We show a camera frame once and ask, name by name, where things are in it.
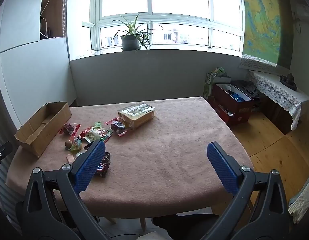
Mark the white framed window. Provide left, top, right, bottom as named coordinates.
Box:
left=82, top=0, right=245, bottom=55

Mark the small green candy packet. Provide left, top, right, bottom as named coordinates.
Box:
left=71, top=137, right=84, bottom=152

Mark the brown chocolate bar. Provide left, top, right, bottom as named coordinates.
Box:
left=93, top=162, right=110, bottom=178

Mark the patterned cloth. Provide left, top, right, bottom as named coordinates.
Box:
left=288, top=177, right=309, bottom=224

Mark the white lace cloth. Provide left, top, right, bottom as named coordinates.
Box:
left=249, top=70, right=309, bottom=131

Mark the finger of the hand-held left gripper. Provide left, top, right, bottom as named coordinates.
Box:
left=0, top=141, right=13, bottom=174

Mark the wooden wall shelf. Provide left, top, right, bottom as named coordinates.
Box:
left=39, top=0, right=70, bottom=40

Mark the cardboard box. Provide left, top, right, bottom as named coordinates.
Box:
left=14, top=101, right=72, bottom=158

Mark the dark teapot set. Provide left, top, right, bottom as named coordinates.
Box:
left=280, top=73, right=298, bottom=91

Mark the green and red snack packet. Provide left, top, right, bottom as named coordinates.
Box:
left=82, top=122, right=114, bottom=143

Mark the green carton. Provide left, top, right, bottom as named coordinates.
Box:
left=203, top=67, right=231, bottom=100

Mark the cracker packet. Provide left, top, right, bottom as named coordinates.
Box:
left=117, top=102, right=156, bottom=130

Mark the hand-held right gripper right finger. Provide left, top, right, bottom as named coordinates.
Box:
left=207, top=141, right=295, bottom=240

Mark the potted spider plant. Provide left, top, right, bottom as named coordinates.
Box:
left=112, top=13, right=158, bottom=53

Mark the dark red date packet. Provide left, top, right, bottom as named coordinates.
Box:
left=59, top=122, right=81, bottom=138
left=104, top=117, right=131, bottom=137

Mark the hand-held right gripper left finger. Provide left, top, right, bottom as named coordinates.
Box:
left=16, top=140, right=112, bottom=240

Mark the landscape wall scroll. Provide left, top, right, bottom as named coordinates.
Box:
left=239, top=0, right=294, bottom=72

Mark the dark red storage box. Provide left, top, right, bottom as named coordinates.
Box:
left=212, top=82, right=255, bottom=126

